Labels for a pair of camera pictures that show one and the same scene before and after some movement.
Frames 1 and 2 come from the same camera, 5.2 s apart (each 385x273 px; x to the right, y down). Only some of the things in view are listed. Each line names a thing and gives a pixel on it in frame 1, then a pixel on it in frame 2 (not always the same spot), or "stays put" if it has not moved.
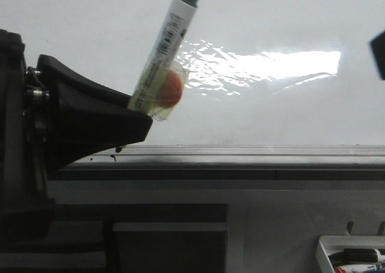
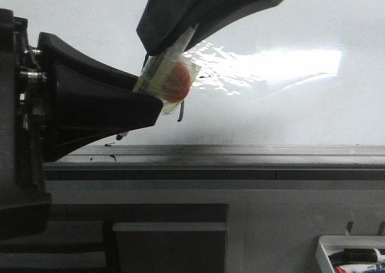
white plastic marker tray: (328, 245) stays put
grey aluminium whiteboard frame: (229, 163) stays put
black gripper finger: (378, 47) → (172, 11)
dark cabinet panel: (173, 247) stays put
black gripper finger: (86, 117) → (84, 101)
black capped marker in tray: (354, 255) stays put
